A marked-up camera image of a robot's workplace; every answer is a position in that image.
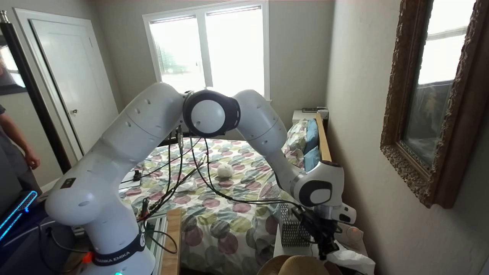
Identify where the black white patterned tissue box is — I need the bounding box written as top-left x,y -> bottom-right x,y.
280,212 -> 314,249

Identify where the bystander forearm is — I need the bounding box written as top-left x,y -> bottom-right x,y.
0,108 -> 34,155

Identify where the small white shelf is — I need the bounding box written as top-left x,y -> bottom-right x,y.
292,107 -> 327,126

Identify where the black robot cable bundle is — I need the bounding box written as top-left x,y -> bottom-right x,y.
135,131 -> 311,256

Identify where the black clamp rod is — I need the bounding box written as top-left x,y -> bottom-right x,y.
158,129 -> 228,146

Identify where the floral pillow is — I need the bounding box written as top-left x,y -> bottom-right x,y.
282,119 -> 311,166

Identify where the tall black frame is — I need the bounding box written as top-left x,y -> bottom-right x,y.
0,9 -> 74,174

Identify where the white tissue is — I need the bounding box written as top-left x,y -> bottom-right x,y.
326,242 -> 378,275

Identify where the bystander hand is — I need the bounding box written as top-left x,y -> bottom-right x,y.
23,149 -> 43,171

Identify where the floral bedspread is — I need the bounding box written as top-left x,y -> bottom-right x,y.
120,136 -> 308,275

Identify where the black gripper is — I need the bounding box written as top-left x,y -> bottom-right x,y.
303,204 -> 343,261

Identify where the ornate gold picture frame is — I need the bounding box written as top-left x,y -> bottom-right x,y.
379,0 -> 489,210

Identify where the tan brimmed hat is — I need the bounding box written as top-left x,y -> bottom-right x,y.
257,253 -> 344,275

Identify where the blue pillow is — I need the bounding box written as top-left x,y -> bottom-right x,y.
300,119 -> 323,172

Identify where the wooden footboard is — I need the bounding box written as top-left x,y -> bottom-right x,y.
162,207 -> 185,275

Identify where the bystander grey shirt torso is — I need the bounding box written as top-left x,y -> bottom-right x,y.
0,103 -> 43,218

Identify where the small white ball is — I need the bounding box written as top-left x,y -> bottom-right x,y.
216,163 -> 236,180

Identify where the light wooden headboard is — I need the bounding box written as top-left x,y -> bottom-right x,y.
314,110 -> 334,165

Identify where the dark case with blue light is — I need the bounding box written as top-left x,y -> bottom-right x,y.
0,187 -> 78,275

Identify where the white framed window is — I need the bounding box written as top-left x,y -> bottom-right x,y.
141,0 -> 272,100

